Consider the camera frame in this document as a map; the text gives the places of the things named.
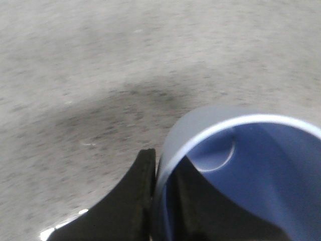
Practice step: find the blue plastic cup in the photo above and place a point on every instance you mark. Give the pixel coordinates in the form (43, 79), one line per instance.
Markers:
(268, 164)

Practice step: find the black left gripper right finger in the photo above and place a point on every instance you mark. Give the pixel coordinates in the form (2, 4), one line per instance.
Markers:
(198, 211)

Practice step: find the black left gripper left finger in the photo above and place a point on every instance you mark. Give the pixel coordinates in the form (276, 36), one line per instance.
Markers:
(124, 213)

